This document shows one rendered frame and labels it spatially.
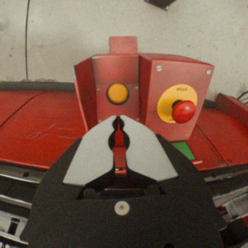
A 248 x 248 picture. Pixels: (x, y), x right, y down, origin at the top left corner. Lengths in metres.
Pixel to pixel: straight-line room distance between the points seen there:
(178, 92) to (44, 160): 0.39
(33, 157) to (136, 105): 0.35
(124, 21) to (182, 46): 0.47
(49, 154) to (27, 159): 0.07
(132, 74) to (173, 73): 0.09
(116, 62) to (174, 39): 0.83
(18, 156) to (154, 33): 1.02
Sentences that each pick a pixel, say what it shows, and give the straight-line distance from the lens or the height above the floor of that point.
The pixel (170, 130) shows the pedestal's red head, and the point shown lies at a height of 0.78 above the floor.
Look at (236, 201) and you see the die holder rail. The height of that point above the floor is 0.90.
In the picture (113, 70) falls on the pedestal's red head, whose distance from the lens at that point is 0.24.
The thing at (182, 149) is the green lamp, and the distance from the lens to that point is 0.25.
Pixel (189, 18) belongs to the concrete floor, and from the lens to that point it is 1.11.
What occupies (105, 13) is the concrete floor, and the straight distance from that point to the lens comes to 0.96.
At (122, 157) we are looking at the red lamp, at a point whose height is 0.81.
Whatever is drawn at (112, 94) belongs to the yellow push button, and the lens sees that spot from 0.23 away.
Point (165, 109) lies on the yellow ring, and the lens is 0.20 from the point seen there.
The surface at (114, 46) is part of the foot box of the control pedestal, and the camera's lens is 0.82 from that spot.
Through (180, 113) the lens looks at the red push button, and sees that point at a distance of 0.18.
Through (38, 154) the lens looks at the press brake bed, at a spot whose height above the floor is 0.72.
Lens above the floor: 0.94
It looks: 53 degrees down
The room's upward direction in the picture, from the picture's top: 174 degrees clockwise
